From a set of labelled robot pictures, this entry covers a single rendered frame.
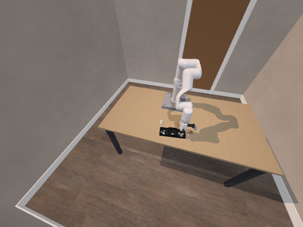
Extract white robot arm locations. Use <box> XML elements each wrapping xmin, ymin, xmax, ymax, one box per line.
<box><xmin>171</xmin><ymin>58</ymin><xmax>202</xmax><ymax>131</ymax></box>

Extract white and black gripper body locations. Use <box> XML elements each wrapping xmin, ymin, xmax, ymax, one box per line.
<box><xmin>179</xmin><ymin>121</ymin><xmax>187</xmax><ymax>131</ymax></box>

